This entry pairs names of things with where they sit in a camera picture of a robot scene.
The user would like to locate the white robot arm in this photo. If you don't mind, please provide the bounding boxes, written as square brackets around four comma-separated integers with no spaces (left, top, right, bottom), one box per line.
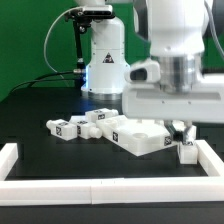
[75,0,224,123]

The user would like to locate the white square tabletop part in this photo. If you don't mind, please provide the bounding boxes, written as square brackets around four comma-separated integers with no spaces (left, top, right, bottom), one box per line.
[96,115,172,156]

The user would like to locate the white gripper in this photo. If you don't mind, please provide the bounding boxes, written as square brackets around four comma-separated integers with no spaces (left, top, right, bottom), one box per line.
[122,74,224,144]

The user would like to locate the white tag sheet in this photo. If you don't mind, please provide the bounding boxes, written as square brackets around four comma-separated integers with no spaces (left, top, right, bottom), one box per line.
[69,115,86,124]

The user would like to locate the white U-shaped fence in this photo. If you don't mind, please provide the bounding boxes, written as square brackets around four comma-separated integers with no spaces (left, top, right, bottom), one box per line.
[0,140,224,206]

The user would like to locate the grey cable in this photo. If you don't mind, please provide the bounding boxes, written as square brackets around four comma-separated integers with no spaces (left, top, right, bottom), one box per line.
[43,7,81,75]

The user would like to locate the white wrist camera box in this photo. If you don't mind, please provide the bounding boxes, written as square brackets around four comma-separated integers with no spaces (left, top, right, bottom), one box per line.
[125,58,161,83]

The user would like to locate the black cables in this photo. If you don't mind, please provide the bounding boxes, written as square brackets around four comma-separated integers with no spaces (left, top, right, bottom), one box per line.
[9,69,84,96]

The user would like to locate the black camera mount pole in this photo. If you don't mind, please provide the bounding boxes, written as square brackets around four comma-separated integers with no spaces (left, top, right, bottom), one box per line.
[65,9,91,74]

